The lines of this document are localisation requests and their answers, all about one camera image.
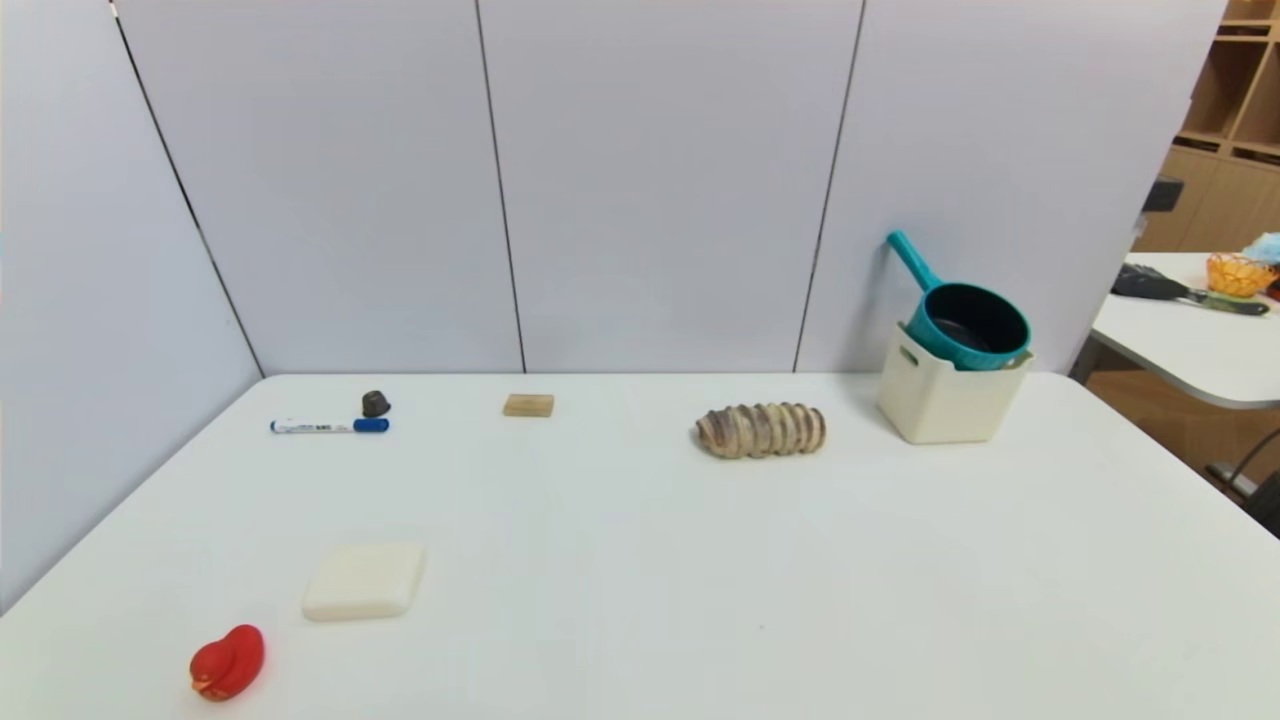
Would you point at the white square soap pad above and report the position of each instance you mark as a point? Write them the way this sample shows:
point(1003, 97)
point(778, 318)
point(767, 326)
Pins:
point(364, 581)

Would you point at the small dark grey cap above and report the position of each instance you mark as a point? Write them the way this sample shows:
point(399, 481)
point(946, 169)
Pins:
point(375, 404)

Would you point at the cream white plastic box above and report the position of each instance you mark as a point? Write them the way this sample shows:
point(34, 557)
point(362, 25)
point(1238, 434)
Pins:
point(940, 405)

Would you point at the small wooden block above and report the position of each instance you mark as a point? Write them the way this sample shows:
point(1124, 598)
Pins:
point(528, 405)

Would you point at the blue white marker pen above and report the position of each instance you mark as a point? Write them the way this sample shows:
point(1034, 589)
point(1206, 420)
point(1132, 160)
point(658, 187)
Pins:
point(320, 426)

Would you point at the red rubber duck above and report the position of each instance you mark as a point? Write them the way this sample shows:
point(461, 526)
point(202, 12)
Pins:
point(228, 665)

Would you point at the light blue cloth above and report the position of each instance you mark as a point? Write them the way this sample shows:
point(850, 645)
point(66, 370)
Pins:
point(1266, 247)

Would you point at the wooden shelf cabinet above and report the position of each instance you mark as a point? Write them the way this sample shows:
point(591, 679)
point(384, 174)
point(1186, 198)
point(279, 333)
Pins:
point(1215, 200)

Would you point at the striped brown seashell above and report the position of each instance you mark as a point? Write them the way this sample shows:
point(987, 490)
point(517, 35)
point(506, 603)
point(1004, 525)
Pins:
point(760, 430)

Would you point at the black partition clamp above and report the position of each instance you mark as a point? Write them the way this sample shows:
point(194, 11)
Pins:
point(1164, 193)

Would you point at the black chair base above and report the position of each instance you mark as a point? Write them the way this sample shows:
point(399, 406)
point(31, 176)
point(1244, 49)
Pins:
point(1270, 505)

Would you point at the white side table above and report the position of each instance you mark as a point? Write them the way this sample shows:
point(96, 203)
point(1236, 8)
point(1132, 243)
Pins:
point(1180, 340)

